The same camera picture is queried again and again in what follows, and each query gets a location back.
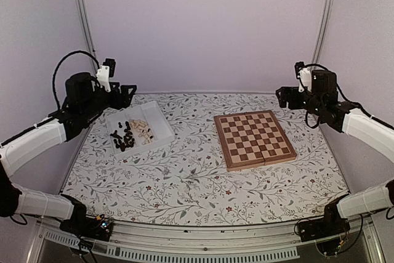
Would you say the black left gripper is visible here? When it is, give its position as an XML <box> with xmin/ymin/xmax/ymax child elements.
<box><xmin>82</xmin><ymin>82</ymin><xmax>137</xmax><ymax>119</ymax></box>

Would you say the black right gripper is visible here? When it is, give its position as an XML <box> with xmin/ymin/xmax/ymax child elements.
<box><xmin>276</xmin><ymin>86</ymin><xmax>324</xmax><ymax>117</ymax></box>

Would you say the white plastic compartment tray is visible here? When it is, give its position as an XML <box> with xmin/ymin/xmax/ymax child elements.
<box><xmin>105</xmin><ymin>101</ymin><xmax>175</xmax><ymax>159</ymax></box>

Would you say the wooden chess board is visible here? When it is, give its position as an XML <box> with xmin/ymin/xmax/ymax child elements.
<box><xmin>214</xmin><ymin>110</ymin><xmax>297</xmax><ymax>171</ymax></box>

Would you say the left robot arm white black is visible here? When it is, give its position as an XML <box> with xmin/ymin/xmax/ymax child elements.
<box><xmin>1</xmin><ymin>72</ymin><xmax>137</xmax><ymax>235</ymax></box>

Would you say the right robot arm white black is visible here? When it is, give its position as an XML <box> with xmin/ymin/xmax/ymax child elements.
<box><xmin>275</xmin><ymin>65</ymin><xmax>393</xmax><ymax>236</ymax></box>

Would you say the pile of light chess pieces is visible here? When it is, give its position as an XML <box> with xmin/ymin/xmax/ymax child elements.
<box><xmin>129</xmin><ymin>119</ymin><xmax>154</xmax><ymax>145</ymax></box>

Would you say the pile of dark chess pieces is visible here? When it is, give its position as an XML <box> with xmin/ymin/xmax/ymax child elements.
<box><xmin>110</xmin><ymin>121</ymin><xmax>135</xmax><ymax>152</ymax></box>

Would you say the floral patterned table cloth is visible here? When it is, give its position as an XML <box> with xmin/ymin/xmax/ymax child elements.
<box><xmin>63</xmin><ymin>94</ymin><xmax>348</xmax><ymax>226</ymax></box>

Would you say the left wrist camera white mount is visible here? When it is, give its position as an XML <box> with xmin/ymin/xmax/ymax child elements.
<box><xmin>96</xmin><ymin>58</ymin><xmax>116</xmax><ymax>92</ymax></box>

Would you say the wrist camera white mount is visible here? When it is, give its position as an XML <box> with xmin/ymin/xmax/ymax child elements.
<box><xmin>294</xmin><ymin>62</ymin><xmax>312</xmax><ymax>92</ymax></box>
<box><xmin>96</xmin><ymin>58</ymin><xmax>116</xmax><ymax>92</ymax></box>

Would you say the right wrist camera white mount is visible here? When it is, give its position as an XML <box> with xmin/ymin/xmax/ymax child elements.
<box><xmin>294</xmin><ymin>62</ymin><xmax>312</xmax><ymax>92</ymax></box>

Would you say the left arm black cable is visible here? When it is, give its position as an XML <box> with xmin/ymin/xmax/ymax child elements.
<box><xmin>51</xmin><ymin>49</ymin><xmax>101</xmax><ymax>110</ymax></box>

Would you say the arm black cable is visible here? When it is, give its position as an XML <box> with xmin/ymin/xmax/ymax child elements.
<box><xmin>303</xmin><ymin>63</ymin><xmax>375</xmax><ymax>129</ymax></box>
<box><xmin>51</xmin><ymin>49</ymin><xmax>101</xmax><ymax>110</ymax></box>

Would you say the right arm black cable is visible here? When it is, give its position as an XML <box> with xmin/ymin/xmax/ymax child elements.
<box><xmin>303</xmin><ymin>63</ymin><xmax>375</xmax><ymax>129</ymax></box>

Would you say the left aluminium frame post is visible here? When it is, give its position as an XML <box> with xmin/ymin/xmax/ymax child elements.
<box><xmin>75</xmin><ymin>0</ymin><xmax>96</xmax><ymax>57</ymax></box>

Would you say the aluminium frame post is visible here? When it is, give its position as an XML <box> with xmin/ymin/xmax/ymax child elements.
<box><xmin>312</xmin><ymin>0</ymin><xmax>334</xmax><ymax>63</ymax></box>
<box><xmin>75</xmin><ymin>0</ymin><xmax>96</xmax><ymax>57</ymax></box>

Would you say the right aluminium frame post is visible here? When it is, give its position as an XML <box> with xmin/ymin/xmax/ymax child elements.
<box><xmin>312</xmin><ymin>0</ymin><xmax>334</xmax><ymax>63</ymax></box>

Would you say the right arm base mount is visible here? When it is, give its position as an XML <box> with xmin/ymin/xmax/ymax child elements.
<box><xmin>294</xmin><ymin>199</ymin><xmax>350</xmax><ymax>256</ymax></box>

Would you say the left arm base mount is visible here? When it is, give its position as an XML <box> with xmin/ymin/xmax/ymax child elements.
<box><xmin>59</xmin><ymin>194</ymin><xmax>113</xmax><ymax>241</ymax></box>

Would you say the front aluminium rail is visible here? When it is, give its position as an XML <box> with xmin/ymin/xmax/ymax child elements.
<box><xmin>27</xmin><ymin>217</ymin><xmax>387</xmax><ymax>262</ymax></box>

